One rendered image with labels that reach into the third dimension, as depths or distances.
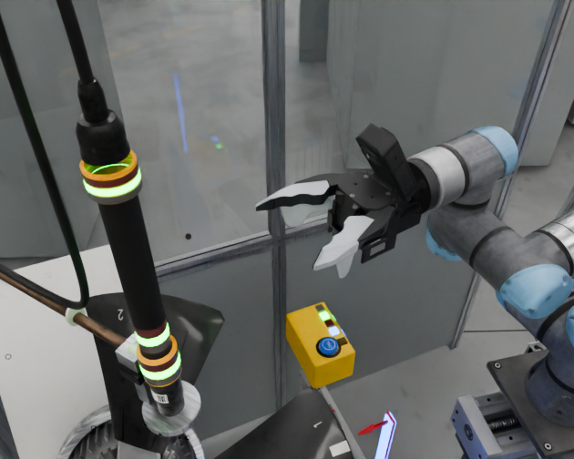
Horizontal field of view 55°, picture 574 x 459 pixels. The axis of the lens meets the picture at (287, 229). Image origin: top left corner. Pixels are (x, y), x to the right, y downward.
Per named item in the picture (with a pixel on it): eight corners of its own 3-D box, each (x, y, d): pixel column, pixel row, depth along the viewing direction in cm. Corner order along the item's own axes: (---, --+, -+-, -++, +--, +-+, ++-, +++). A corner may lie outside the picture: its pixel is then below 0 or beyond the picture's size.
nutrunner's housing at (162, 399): (152, 424, 68) (46, 85, 38) (173, 401, 71) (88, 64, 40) (177, 440, 67) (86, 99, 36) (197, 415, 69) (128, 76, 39)
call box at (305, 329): (284, 341, 134) (284, 312, 127) (322, 328, 137) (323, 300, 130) (312, 394, 123) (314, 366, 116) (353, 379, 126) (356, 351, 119)
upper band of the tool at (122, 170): (76, 196, 44) (67, 166, 42) (115, 169, 47) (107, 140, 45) (116, 214, 43) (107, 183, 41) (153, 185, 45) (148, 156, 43)
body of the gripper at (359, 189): (359, 268, 66) (432, 230, 71) (366, 212, 60) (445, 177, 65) (322, 232, 71) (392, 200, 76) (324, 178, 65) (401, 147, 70)
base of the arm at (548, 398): (571, 357, 122) (588, 330, 116) (617, 418, 111) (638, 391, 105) (510, 371, 120) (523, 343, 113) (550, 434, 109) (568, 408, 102)
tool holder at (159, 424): (118, 411, 67) (100, 363, 60) (158, 369, 71) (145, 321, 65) (176, 448, 63) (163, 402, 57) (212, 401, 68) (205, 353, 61)
